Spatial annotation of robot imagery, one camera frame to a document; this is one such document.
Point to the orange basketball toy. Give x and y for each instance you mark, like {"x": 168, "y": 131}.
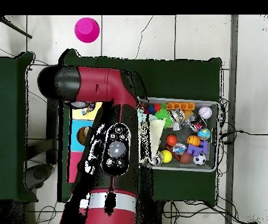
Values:
{"x": 193, "y": 140}

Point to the black and white soccer ball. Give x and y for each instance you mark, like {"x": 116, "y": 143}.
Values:
{"x": 199, "y": 159}

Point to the dark green side table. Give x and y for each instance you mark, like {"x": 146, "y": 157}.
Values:
{"x": 3, "y": 116}

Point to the orange plastic tray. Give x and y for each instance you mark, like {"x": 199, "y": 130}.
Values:
{"x": 180, "y": 106}

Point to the green spiky ball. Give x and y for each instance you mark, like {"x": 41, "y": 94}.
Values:
{"x": 163, "y": 115}

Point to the pink plastic cup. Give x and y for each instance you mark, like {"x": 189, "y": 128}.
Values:
{"x": 87, "y": 30}

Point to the white baseball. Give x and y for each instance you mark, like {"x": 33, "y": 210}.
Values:
{"x": 205, "y": 112}

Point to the wooden box with three holes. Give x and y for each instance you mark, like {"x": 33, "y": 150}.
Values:
{"x": 74, "y": 144}

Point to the plain yellow ball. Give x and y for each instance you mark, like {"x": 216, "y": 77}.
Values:
{"x": 166, "y": 156}

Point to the globe print ball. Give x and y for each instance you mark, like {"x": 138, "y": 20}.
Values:
{"x": 204, "y": 134}

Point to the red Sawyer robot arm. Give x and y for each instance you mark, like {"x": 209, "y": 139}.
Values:
{"x": 96, "y": 84}

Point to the red rubber ball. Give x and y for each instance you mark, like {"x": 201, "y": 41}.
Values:
{"x": 171, "y": 140}

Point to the cream knitted cloth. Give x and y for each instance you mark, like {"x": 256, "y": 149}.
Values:
{"x": 156, "y": 135}

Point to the purple foam toy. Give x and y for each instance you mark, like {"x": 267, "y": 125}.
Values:
{"x": 194, "y": 149}

